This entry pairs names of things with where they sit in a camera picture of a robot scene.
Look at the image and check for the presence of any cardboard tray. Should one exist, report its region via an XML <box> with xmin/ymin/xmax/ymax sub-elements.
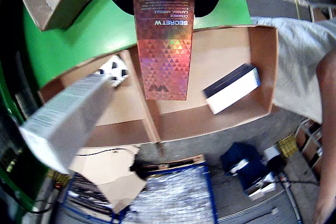
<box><xmin>15</xmin><ymin>0</ymin><xmax>99</xmax><ymax>32</ymax></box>

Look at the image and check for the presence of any orange holographic carton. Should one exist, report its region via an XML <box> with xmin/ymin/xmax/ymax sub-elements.
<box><xmin>132</xmin><ymin>0</ymin><xmax>195</xmax><ymax>101</ymax></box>

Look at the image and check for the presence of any person's bare forearm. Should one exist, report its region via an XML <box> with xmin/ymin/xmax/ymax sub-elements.
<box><xmin>312</xmin><ymin>49</ymin><xmax>336</xmax><ymax>224</ymax></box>

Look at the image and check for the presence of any cardboard box holding blue carton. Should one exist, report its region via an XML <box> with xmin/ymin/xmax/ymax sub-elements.
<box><xmin>130</xmin><ymin>24</ymin><xmax>279</xmax><ymax>143</ymax></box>

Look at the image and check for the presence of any black and white spotted item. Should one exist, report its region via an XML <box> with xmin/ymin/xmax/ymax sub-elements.
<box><xmin>94</xmin><ymin>55</ymin><xmax>131</xmax><ymax>90</ymax></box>

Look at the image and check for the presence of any loose cardboard piece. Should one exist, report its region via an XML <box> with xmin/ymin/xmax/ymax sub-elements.
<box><xmin>69</xmin><ymin>145</ymin><xmax>148</xmax><ymax>214</ymax></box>

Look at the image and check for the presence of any blue and white carton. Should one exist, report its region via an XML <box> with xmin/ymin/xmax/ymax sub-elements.
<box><xmin>202</xmin><ymin>63</ymin><xmax>261</xmax><ymax>115</ymax></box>

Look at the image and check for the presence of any person in white shirt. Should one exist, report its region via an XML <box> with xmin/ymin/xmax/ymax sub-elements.
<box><xmin>250</xmin><ymin>16</ymin><xmax>336</xmax><ymax>125</ymax></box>

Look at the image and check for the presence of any tall white carton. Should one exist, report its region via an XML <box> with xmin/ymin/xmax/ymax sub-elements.
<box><xmin>19</xmin><ymin>73</ymin><xmax>116</xmax><ymax>175</ymax></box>

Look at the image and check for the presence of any green machine housing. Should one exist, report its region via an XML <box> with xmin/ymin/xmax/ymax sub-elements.
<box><xmin>0</xmin><ymin>0</ymin><xmax>40</xmax><ymax>214</ymax></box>

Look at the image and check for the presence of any wooden pallet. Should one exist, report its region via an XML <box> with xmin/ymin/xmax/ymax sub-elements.
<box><xmin>131</xmin><ymin>153</ymin><xmax>205</xmax><ymax>174</ymax></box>

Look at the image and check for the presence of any dark blue plastic bin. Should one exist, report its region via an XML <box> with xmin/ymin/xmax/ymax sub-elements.
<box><xmin>219</xmin><ymin>142</ymin><xmax>278</xmax><ymax>201</ymax></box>

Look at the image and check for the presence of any yellow black striped block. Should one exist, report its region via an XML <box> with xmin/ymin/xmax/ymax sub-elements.
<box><xmin>277</xmin><ymin>134</ymin><xmax>299</xmax><ymax>158</ymax></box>

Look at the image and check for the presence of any blue pallet cage with goods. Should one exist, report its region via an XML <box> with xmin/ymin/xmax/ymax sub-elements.
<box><xmin>61</xmin><ymin>161</ymin><xmax>218</xmax><ymax>224</ymax></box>

